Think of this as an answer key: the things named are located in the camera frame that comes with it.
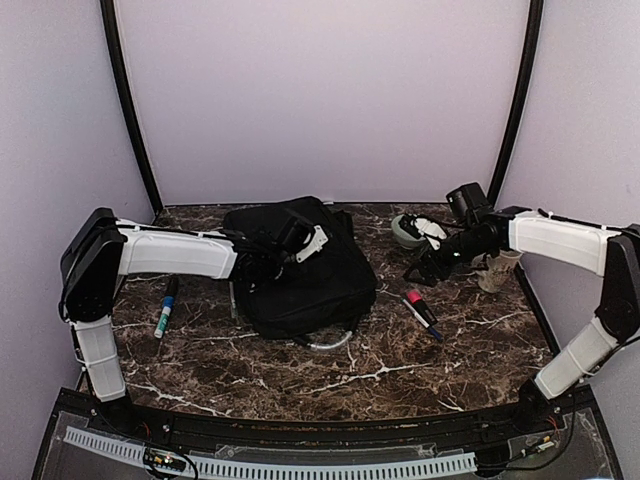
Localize clear silver pen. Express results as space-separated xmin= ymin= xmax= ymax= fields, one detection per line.
xmin=229 ymin=282 xmax=238 ymax=319

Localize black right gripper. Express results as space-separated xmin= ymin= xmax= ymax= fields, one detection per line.
xmin=403 ymin=227 xmax=492 ymax=288

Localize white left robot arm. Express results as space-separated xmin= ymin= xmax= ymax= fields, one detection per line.
xmin=58 ymin=207 xmax=290 ymax=436

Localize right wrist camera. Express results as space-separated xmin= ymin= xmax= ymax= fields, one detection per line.
xmin=446 ymin=182 xmax=494 ymax=226

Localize white slotted cable duct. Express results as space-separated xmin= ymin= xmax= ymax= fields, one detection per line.
xmin=62 ymin=426 xmax=477 ymax=479

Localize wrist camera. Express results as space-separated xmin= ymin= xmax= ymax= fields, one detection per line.
xmin=277 ymin=209 xmax=330 ymax=263
xmin=446 ymin=182 xmax=494 ymax=226

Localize green white marker pen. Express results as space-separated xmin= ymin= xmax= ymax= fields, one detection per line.
xmin=154 ymin=276 xmax=179 ymax=339

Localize small circuit board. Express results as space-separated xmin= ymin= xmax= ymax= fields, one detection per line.
xmin=143 ymin=448 xmax=187 ymax=472

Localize right black corner post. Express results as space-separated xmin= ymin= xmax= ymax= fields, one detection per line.
xmin=487 ymin=0 xmax=544 ymax=205

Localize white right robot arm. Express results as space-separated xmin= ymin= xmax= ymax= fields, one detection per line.
xmin=393 ymin=207 xmax=639 ymax=434

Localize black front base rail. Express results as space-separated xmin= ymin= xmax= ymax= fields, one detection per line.
xmin=39 ymin=387 xmax=608 ymax=458

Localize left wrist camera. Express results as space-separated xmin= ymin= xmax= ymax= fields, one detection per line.
xmin=277 ymin=209 xmax=330 ymax=263

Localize black student bag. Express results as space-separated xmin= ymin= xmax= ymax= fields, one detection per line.
xmin=223 ymin=196 xmax=377 ymax=350

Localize beige ceramic mug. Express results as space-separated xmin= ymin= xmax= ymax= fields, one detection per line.
xmin=478 ymin=250 xmax=522 ymax=293

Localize black corner post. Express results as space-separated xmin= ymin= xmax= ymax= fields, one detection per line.
xmin=487 ymin=0 xmax=544 ymax=205
xmin=99 ymin=0 xmax=164 ymax=215

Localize red black marker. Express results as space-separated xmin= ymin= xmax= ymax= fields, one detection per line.
xmin=406 ymin=290 xmax=438 ymax=325

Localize left black corner post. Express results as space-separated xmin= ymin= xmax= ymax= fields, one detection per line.
xmin=99 ymin=0 xmax=164 ymax=215

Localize pale green ceramic bowl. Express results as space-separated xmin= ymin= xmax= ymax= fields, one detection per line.
xmin=391 ymin=214 xmax=427 ymax=250

